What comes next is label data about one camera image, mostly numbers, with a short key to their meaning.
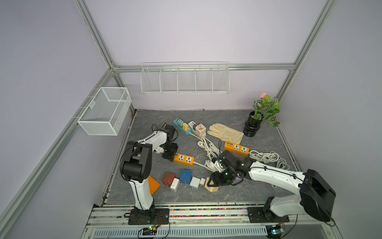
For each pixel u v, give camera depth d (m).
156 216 0.73
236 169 0.63
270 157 0.91
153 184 0.83
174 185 0.79
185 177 0.81
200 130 0.99
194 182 0.83
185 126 1.02
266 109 0.90
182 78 1.02
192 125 1.06
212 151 0.95
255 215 0.74
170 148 0.83
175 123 1.09
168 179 0.81
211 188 0.75
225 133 1.06
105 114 0.83
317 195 0.42
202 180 0.83
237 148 0.96
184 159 0.91
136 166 0.51
